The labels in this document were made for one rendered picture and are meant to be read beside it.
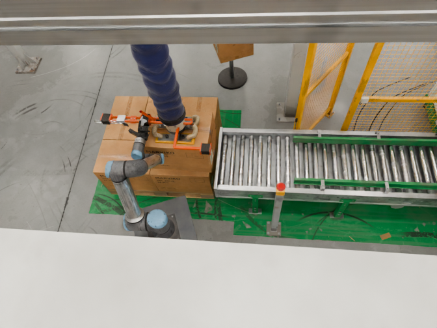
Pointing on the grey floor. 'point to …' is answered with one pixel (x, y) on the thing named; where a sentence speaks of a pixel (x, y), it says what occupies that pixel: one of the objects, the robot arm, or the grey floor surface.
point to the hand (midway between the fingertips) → (142, 120)
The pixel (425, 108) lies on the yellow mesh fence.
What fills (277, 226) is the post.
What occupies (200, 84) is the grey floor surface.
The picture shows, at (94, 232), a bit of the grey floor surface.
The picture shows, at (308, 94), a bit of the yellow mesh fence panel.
